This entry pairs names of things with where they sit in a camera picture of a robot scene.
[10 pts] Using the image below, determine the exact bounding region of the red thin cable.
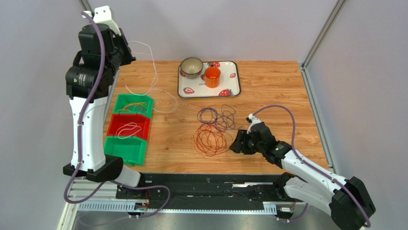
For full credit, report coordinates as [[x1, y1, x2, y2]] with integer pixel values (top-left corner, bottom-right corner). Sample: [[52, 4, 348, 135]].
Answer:
[[193, 124, 233, 158]]

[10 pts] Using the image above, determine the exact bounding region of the pink thin cable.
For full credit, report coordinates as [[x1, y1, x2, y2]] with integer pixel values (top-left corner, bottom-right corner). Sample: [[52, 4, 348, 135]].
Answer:
[[127, 103, 148, 115]]

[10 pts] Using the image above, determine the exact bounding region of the yellow thin cable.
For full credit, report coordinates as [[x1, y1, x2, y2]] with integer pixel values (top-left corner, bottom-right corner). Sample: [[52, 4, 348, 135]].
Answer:
[[116, 102, 149, 113]]

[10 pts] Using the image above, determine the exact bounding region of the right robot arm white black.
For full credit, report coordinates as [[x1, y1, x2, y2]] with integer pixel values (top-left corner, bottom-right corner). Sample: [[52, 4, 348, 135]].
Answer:
[[229, 122, 376, 230]]

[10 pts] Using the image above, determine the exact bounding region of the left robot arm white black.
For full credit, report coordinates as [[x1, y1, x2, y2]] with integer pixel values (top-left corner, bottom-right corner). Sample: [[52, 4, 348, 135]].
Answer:
[[63, 23, 142, 187]]

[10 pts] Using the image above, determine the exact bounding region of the green bin far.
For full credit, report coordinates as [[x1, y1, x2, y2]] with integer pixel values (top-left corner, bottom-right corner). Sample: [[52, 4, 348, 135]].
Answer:
[[113, 93, 154, 118]]

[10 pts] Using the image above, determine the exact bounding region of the green bin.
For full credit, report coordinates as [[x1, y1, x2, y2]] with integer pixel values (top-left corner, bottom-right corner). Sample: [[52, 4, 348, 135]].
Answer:
[[104, 136, 147, 165], [113, 93, 154, 118]]

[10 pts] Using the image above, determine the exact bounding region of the strawberry pattern white tray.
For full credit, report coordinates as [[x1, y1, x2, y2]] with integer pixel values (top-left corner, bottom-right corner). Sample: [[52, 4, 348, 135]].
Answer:
[[178, 61, 241, 99]]

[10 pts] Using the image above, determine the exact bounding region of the beige ceramic bowl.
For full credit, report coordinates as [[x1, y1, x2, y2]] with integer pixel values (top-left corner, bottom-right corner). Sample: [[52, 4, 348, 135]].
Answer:
[[180, 57, 204, 78]]

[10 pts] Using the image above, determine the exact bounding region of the orange translucent cup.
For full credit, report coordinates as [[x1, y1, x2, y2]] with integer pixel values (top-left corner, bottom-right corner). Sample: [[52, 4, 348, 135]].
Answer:
[[204, 66, 221, 88]]

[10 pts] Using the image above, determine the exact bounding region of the red bin middle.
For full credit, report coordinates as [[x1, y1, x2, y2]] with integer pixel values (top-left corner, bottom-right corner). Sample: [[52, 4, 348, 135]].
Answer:
[[106, 114, 150, 140]]

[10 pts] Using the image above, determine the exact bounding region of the green bin near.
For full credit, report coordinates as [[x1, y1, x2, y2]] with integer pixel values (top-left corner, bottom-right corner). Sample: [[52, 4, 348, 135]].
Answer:
[[104, 136, 147, 165]]

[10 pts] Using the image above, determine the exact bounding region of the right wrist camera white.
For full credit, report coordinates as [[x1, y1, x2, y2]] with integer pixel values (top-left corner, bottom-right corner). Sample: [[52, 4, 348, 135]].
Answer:
[[247, 114, 261, 134]]

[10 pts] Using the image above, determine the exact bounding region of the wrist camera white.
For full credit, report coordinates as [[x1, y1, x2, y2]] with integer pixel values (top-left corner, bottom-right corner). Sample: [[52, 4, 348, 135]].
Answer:
[[84, 5, 123, 36], [247, 114, 261, 134]]

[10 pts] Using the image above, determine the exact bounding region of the blue thin cable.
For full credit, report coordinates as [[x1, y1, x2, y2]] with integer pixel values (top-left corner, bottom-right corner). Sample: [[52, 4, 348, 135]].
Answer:
[[196, 103, 243, 131]]

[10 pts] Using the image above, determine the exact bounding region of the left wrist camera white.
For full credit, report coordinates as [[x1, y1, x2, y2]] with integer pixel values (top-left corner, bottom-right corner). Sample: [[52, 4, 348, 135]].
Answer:
[[84, 5, 123, 36]]

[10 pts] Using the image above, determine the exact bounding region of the slotted white cable duct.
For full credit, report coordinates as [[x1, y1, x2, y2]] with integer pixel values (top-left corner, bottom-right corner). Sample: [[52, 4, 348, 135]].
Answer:
[[77, 201, 277, 215]]

